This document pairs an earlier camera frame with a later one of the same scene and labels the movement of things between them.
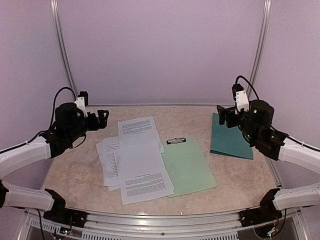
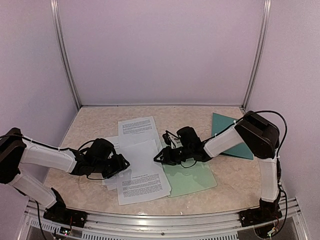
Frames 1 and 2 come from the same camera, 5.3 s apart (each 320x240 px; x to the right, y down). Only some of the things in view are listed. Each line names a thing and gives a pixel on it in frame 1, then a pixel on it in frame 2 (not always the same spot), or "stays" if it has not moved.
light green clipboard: (188, 166) stays
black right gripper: (223, 112) to (167, 157)
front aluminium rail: (288, 226) stays
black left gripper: (96, 126) to (119, 165)
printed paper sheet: (141, 171) stays
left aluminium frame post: (61, 38) stays
